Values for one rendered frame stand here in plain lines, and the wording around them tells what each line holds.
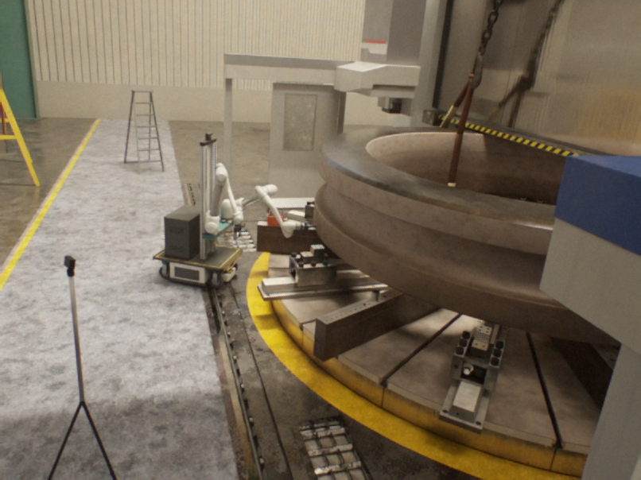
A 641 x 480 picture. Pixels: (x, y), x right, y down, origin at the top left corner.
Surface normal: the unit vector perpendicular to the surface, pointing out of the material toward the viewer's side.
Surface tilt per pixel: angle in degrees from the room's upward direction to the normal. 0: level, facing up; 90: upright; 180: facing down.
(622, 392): 90
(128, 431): 0
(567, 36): 90
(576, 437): 0
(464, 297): 90
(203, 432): 0
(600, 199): 90
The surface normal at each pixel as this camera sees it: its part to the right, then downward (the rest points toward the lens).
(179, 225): -0.25, 0.30
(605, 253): -0.96, 0.03
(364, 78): 0.27, 0.33
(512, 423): 0.07, -0.94
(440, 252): -0.62, 0.22
